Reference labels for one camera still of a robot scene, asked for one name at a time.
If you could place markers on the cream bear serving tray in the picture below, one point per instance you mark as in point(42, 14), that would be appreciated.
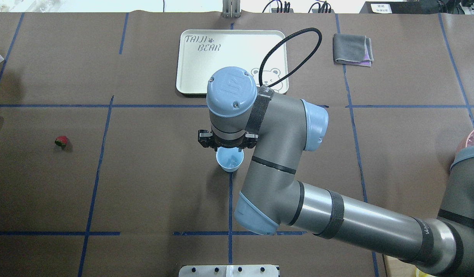
point(203, 52)

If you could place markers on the grey folded cloth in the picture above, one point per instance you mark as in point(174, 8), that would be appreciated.
point(350, 48)

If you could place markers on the light blue plastic cup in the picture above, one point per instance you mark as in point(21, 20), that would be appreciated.
point(230, 159)

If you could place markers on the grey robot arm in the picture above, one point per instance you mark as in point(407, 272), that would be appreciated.
point(281, 128)

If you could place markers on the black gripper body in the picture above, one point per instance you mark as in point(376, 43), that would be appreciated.
point(205, 140)

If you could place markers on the red strawberry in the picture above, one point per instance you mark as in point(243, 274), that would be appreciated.
point(61, 141)

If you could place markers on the purple folded cloth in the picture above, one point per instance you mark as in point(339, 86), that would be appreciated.
point(365, 62)

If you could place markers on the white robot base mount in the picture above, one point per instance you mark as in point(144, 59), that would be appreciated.
point(249, 270)

